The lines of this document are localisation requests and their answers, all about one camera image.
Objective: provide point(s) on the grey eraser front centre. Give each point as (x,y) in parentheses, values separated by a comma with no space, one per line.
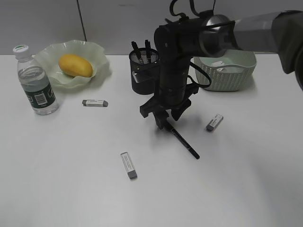
(129,167)

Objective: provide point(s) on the grey eraser right side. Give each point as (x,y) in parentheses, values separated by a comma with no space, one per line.
(213,124)

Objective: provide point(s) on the yellow mango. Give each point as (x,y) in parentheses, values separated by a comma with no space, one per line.
(75,66)

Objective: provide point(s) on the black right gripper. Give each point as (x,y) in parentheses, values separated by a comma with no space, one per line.
(171,92)

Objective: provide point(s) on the grey eraser near plate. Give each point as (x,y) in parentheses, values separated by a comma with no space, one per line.
(95,103)

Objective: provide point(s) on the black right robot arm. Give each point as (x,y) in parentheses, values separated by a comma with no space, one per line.
(210,36)

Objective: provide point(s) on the waste paper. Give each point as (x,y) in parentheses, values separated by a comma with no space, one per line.
(219,66)

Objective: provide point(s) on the black mesh pen holder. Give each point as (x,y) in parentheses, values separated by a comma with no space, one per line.
(144,74)

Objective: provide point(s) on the green woven plastic basket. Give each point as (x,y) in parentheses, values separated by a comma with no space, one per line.
(239,68)

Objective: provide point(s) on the black pen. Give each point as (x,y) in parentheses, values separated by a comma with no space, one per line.
(137,52)
(148,50)
(186,145)

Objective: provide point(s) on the clear plastic water bottle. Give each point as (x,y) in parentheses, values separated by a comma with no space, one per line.
(35,82)

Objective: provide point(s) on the green wavy glass plate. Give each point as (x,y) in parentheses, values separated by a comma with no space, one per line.
(92,52)

